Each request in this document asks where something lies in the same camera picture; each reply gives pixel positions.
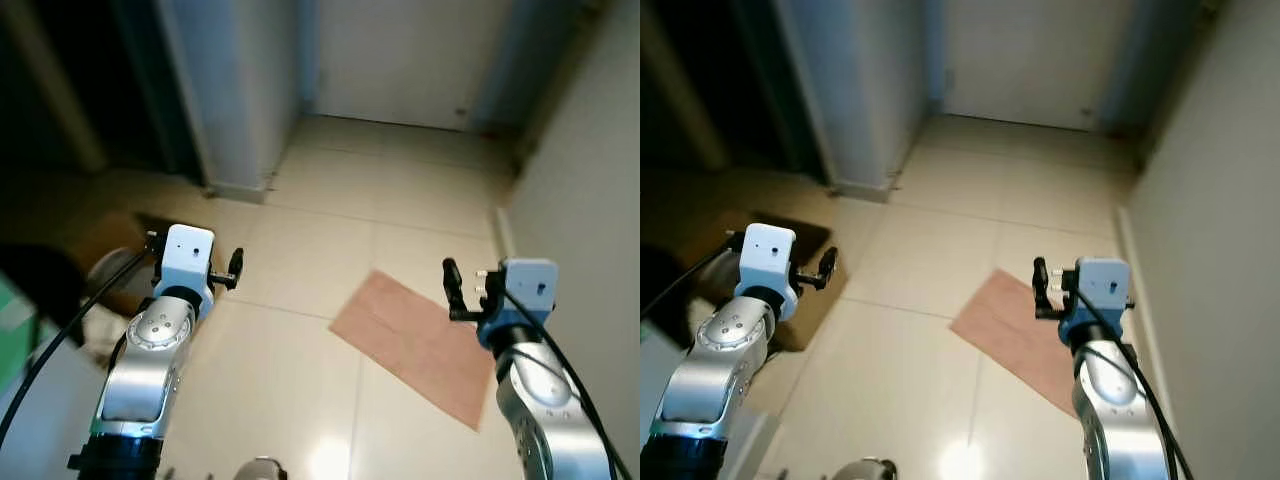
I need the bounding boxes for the pink floor mat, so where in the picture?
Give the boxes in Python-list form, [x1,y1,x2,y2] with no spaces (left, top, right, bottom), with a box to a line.
[948,268,1086,419]
[329,269,498,432]

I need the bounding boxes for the white baseboard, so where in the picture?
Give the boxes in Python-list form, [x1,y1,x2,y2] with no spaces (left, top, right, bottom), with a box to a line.
[488,205,517,263]
[1115,205,1166,341]

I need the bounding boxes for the black round object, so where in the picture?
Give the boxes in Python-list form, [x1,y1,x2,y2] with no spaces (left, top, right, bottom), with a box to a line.
[0,243,89,346]
[640,245,701,321]

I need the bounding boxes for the green flat object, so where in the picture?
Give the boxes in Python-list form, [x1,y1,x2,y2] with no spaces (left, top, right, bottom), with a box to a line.
[0,270,41,393]

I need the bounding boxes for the white door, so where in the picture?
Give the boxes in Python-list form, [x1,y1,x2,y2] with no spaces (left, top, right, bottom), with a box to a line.
[315,0,521,133]
[940,0,1141,133]

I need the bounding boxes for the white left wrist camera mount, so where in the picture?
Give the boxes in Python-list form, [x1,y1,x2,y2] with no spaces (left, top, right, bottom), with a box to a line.
[735,222,799,321]
[150,224,217,321]

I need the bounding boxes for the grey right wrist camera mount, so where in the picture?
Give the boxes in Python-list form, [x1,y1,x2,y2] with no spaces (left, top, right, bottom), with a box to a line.
[478,258,559,336]
[1060,257,1133,336]

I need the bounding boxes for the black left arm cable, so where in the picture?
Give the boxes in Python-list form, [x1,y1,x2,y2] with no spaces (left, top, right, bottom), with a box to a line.
[0,245,161,446]
[640,245,741,321]

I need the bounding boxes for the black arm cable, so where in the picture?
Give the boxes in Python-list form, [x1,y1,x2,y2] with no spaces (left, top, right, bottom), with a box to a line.
[1070,285,1196,480]
[0,245,161,446]
[640,245,741,321]
[495,285,636,480]

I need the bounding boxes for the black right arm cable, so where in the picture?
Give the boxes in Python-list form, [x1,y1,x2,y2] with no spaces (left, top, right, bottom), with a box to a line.
[495,285,636,480]
[1070,285,1196,480]

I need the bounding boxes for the grey door frame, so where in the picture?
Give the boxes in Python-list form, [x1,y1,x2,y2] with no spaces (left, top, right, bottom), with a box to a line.
[155,0,301,204]
[775,0,931,204]

